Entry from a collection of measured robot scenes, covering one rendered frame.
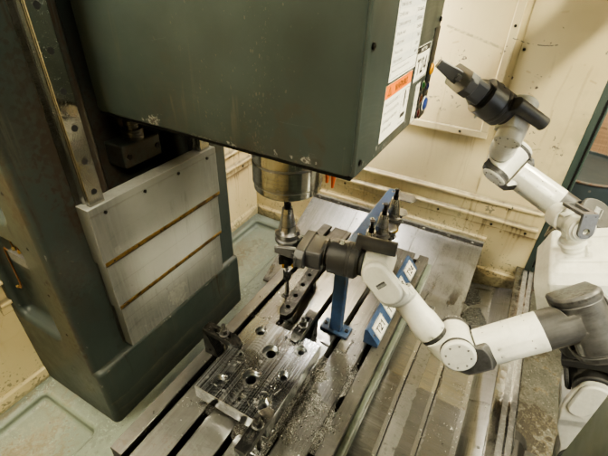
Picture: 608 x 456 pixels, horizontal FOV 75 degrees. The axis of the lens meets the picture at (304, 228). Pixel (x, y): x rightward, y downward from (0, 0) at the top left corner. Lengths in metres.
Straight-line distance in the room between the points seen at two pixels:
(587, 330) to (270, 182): 0.73
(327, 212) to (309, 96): 1.48
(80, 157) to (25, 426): 1.05
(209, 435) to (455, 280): 1.22
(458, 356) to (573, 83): 1.10
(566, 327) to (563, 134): 0.93
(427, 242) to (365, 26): 1.49
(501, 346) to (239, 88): 0.78
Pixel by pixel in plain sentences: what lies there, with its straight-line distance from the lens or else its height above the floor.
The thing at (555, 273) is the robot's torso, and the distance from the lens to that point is 1.15.
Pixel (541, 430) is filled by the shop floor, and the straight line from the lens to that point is 2.55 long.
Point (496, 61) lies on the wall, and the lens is 1.73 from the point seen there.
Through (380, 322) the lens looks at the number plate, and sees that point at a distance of 1.38.
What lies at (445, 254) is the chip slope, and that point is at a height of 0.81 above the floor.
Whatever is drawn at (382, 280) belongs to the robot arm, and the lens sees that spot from 0.92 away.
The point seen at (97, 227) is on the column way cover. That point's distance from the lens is 1.13.
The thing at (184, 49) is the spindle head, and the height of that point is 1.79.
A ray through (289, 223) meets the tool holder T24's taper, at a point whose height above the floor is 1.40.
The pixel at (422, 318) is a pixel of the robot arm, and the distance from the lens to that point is 0.99.
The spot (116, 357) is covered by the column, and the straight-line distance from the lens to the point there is 1.45.
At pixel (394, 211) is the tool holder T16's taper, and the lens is 1.35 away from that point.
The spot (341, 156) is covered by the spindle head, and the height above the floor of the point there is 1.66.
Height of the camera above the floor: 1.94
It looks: 34 degrees down
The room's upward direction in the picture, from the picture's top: 2 degrees clockwise
